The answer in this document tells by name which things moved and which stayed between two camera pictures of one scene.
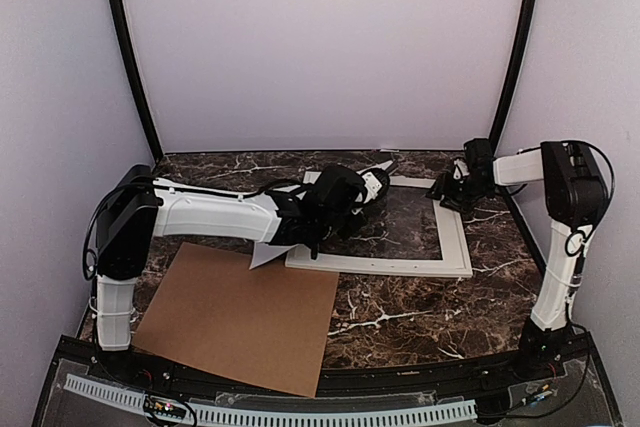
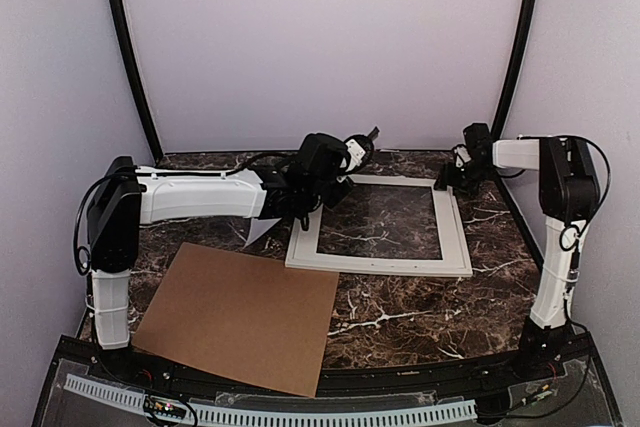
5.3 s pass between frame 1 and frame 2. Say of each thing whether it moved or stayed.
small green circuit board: stayed
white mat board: stayed
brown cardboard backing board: stayed
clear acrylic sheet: stayed
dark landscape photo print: moved
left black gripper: moved
